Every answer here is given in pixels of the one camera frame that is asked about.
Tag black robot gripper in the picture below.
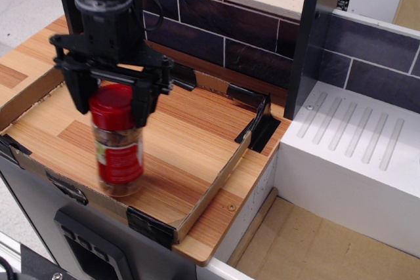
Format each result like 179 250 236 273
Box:
50 0 174 128

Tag red-lidded basil spice bottle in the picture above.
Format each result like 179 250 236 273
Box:
89 84 144 197

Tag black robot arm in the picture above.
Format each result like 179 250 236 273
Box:
49 0 174 128

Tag black oven control panel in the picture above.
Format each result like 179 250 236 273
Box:
54 210 133 279

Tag white ridged drainboard sink unit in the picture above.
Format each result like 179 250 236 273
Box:
274 82 419 256

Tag dark grey vertical post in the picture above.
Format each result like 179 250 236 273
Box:
284 0 338 120

